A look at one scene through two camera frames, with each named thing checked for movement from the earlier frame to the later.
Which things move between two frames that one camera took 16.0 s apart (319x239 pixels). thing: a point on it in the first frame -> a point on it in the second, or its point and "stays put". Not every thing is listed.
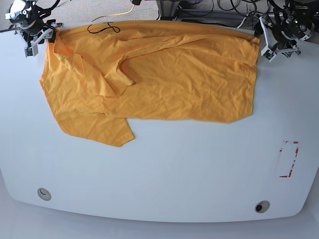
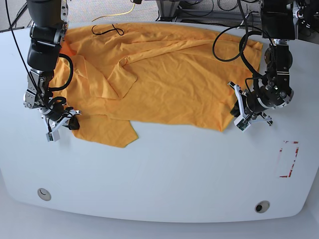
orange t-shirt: x=98 y=75 stays put
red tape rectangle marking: x=293 y=162 stays put
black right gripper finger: x=53 y=39 -> x=74 y=124
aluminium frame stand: x=169 y=10 stays put
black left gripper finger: x=258 y=29 -> x=236 y=110
